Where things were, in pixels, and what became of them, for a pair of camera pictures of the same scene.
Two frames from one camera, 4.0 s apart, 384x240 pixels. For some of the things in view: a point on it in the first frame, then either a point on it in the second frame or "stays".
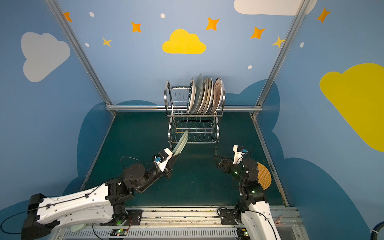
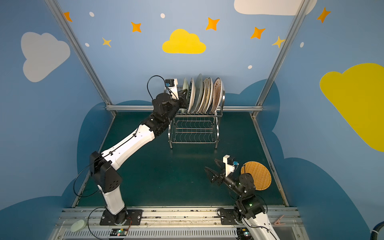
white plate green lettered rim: (191, 96) stays
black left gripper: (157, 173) → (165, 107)
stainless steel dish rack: (201, 127) stays
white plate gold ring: (210, 94) stays
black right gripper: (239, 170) → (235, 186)
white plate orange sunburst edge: (203, 99) stays
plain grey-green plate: (199, 94) stays
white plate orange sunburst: (217, 95) stays
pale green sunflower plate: (181, 143) → (185, 87)
